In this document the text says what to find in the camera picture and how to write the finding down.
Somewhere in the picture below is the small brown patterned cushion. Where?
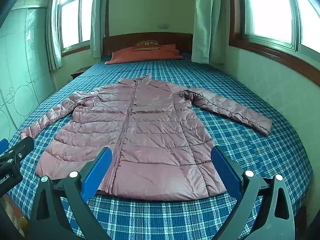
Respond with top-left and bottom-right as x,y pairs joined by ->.
133,40 -> 161,51

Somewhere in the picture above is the window with wooden frame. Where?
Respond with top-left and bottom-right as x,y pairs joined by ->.
56,0 -> 97,55
229,0 -> 320,80

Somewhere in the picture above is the bed with blue plaid sheet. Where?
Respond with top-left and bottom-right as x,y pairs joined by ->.
4,52 -> 314,240

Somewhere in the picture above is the red pillow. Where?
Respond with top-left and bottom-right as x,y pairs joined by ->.
104,44 -> 185,65

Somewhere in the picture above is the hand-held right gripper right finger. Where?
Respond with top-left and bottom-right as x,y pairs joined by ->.
211,145 -> 295,240

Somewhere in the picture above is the pink quilted down jacket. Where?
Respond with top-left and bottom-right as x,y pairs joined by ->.
20,74 -> 273,202

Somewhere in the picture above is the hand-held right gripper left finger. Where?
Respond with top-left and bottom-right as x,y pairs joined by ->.
27,146 -> 113,240

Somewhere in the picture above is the dark wooden headboard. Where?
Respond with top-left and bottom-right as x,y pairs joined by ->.
102,32 -> 193,57

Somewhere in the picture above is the glossy wardrobe with circle pattern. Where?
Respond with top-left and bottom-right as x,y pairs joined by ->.
0,0 -> 57,140

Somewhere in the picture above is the pale green curtain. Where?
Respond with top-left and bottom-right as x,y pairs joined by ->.
191,0 -> 234,65
47,0 -> 63,72
89,0 -> 110,58

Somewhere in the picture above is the wooden nightstand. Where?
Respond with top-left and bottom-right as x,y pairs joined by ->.
71,66 -> 92,80

